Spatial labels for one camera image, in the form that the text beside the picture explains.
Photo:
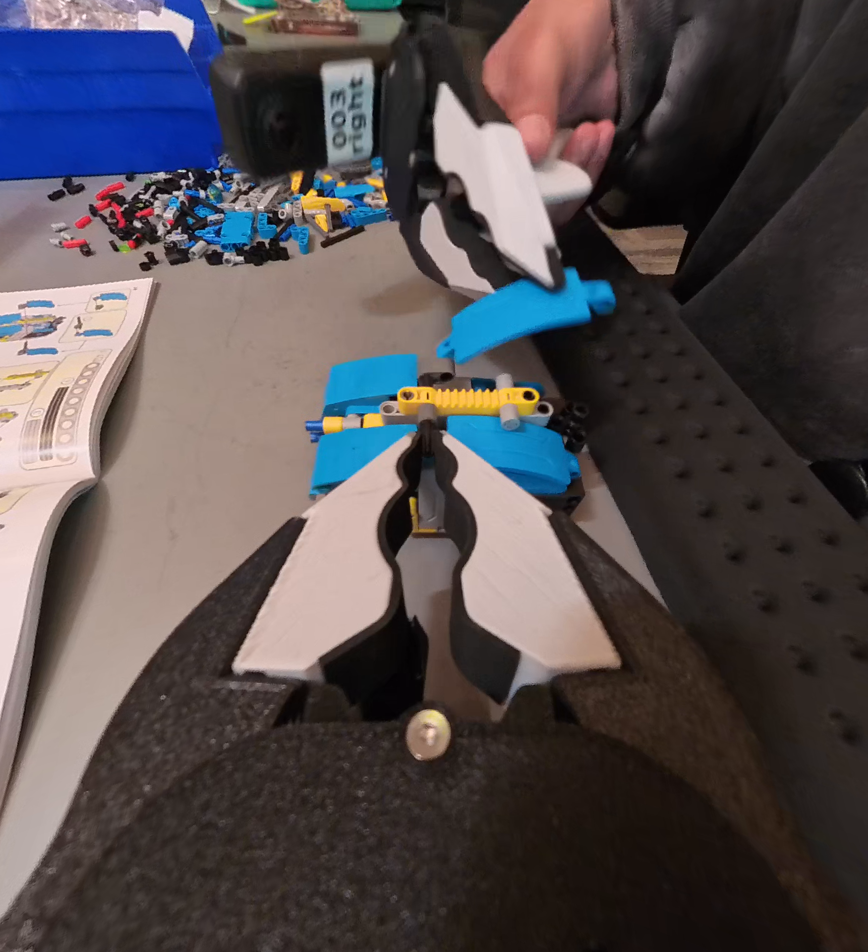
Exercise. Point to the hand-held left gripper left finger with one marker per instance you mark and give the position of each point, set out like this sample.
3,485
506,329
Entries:
329,587

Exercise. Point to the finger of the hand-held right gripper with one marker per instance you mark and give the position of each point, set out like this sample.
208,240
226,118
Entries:
501,186
452,260

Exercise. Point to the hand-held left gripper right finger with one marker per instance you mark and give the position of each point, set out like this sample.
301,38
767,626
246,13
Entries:
530,587

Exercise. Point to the blue curved brick panel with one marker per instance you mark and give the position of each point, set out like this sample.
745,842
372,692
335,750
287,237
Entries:
515,312

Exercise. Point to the blue toy brick car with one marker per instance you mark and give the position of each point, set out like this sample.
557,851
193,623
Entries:
501,454

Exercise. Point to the person's right forearm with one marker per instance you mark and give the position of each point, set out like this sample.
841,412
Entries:
649,89

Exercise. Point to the person's right hand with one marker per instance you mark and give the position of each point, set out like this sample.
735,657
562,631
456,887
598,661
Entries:
560,67

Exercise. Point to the small yellow stick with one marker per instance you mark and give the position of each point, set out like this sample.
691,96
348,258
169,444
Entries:
257,18

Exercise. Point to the brown printed box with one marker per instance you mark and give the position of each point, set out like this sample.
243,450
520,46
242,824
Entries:
315,18

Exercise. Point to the pile of small bricks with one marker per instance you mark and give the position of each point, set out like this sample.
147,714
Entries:
240,223

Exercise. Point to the black perforated panel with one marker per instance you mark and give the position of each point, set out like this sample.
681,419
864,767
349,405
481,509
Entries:
738,595

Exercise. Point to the blue plastic bin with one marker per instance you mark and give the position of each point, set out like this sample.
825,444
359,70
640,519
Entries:
69,104

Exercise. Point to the clear plastic bag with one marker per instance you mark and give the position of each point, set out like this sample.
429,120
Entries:
92,11

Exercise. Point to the open instruction booklet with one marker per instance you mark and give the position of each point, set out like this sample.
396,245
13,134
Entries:
25,535

